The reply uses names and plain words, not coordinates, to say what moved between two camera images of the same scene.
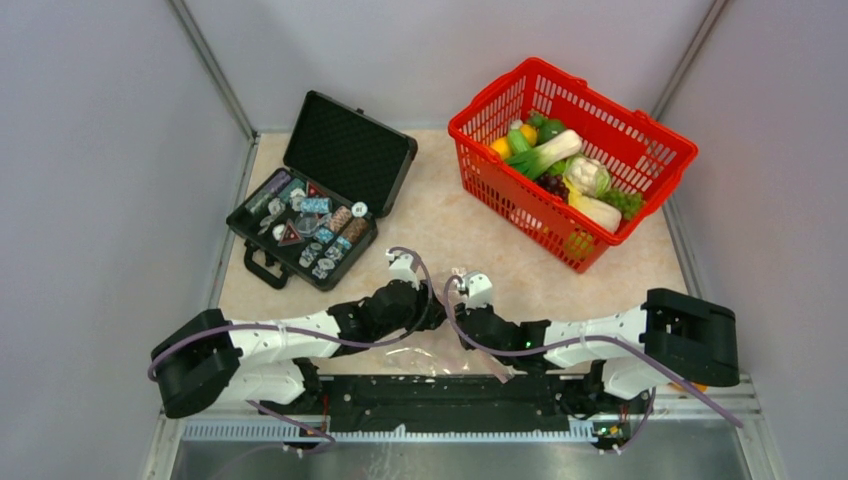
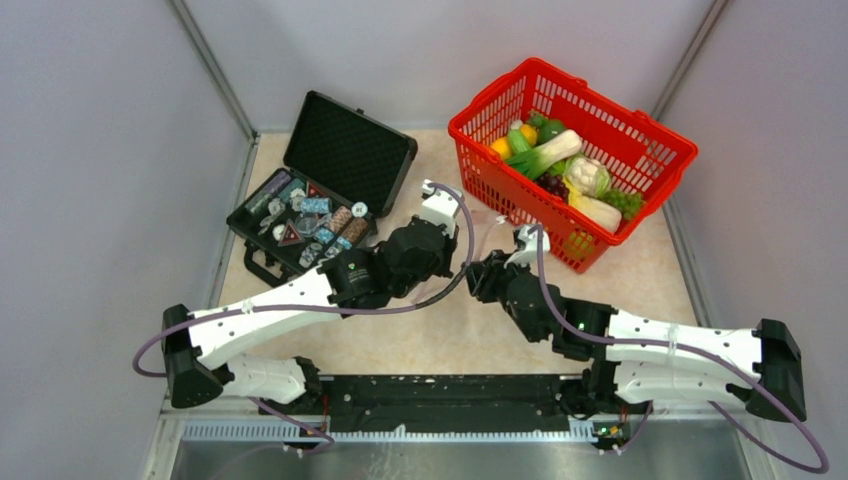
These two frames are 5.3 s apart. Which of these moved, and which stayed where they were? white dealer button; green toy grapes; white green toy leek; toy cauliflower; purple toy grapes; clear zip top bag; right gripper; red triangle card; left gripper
Moved: right gripper; clear zip top bag; left gripper
Stayed: red triangle card; toy cauliflower; white dealer button; green toy grapes; purple toy grapes; white green toy leek
